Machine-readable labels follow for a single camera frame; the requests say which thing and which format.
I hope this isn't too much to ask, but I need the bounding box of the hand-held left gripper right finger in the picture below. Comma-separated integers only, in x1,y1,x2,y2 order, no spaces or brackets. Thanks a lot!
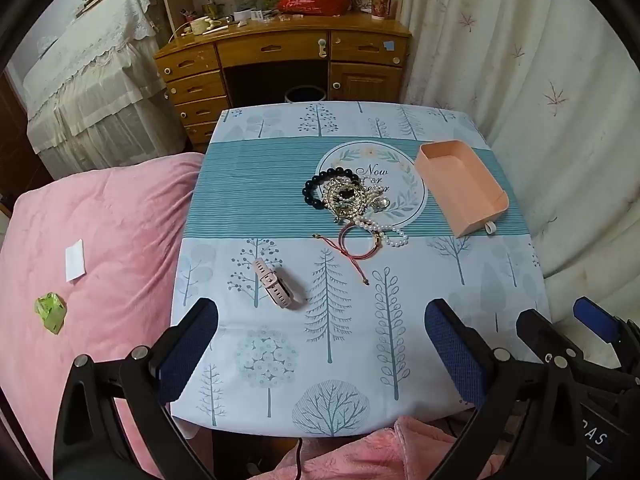
424,298,587,480

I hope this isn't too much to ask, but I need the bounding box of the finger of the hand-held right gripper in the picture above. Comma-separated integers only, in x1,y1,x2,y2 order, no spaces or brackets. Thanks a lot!
573,297,640,377
516,309,583,367

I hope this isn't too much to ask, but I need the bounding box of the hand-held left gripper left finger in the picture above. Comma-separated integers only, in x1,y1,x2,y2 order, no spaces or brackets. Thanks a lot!
52,297,219,480

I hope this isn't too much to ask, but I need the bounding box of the pink wristwatch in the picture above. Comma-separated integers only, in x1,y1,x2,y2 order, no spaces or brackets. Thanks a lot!
252,257,307,311

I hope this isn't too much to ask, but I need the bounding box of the white pearl necklace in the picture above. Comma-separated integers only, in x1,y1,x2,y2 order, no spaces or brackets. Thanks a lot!
350,195,410,249

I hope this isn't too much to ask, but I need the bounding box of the red cord bracelet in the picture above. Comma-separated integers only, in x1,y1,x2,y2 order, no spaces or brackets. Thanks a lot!
312,222,385,287

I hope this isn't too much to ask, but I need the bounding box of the pink paper box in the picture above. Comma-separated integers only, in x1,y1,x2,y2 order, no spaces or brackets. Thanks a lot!
413,140,510,238

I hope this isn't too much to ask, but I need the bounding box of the gold ornate bracelet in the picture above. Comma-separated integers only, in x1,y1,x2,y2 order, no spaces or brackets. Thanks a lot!
322,177,377,224

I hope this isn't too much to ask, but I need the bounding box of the black bead bracelet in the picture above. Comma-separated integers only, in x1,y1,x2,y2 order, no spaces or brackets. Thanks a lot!
302,166,362,209

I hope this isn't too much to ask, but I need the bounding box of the pink fleece blanket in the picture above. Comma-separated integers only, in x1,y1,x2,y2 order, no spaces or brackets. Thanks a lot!
260,407,481,480

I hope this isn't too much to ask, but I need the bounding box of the pink quilt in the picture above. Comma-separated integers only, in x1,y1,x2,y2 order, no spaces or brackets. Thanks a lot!
0,152,207,480

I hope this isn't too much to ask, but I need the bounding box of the white paper slip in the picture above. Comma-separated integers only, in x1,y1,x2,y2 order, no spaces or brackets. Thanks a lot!
65,239,87,281

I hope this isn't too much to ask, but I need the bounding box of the green wrapper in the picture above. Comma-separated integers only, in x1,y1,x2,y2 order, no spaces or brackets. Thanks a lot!
34,292,67,335

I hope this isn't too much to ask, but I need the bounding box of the tree printed tablecloth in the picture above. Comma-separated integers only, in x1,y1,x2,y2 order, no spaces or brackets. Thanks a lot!
170,101,552,437

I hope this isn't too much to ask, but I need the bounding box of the white leaf printed curtain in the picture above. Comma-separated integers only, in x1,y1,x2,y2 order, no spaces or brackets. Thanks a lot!
399,0,640,278

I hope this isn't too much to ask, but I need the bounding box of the dark waste bin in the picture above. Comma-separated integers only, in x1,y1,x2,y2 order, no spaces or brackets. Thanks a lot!
284,86,327,107

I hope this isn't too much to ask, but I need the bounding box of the white lace furniture cover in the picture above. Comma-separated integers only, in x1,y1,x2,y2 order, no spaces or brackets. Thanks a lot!
22,0,190,179

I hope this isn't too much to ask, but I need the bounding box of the wooden desk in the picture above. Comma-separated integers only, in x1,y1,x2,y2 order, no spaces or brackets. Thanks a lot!
152,0,413,153

